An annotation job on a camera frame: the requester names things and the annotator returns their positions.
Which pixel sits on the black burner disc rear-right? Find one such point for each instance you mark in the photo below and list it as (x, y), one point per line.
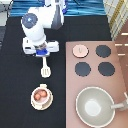
(103, 51)

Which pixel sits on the black burner disc front-left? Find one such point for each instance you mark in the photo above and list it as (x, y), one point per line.
(82, 69)

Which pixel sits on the black burner disc front-right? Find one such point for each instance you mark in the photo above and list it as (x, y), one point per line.
(106, 69)

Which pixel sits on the large grey-white wok pan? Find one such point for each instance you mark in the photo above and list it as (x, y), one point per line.
(96, 107)

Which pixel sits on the pink pot lid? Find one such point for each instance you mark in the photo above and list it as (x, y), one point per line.
(80, 51)

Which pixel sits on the black table mat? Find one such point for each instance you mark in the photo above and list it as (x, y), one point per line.
(20, 74)

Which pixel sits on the cream slotted spatula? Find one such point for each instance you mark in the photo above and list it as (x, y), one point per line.
(45, 70)

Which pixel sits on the white gripper body blue ring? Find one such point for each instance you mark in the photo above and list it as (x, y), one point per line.
(43, 49)

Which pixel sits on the pink toy stove board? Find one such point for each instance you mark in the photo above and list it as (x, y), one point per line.
(114, 84)

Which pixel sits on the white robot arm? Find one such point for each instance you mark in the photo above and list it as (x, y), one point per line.
(50, 16)

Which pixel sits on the pink toy pot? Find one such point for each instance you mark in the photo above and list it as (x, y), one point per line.
(40, 96)

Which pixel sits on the cream round plate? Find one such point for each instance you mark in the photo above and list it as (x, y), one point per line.
(47, 105)

